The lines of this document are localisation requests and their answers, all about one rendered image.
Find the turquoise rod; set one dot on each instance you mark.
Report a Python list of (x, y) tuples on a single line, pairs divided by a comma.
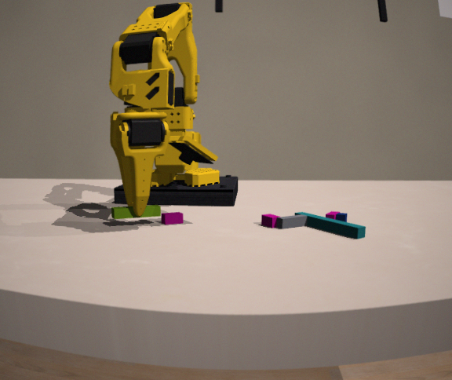
[(335, 226)]

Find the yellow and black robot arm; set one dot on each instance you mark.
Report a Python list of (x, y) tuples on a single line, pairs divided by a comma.
[(153, 88)]

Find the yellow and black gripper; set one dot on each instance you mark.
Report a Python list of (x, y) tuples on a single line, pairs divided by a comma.
[(138, 128)]

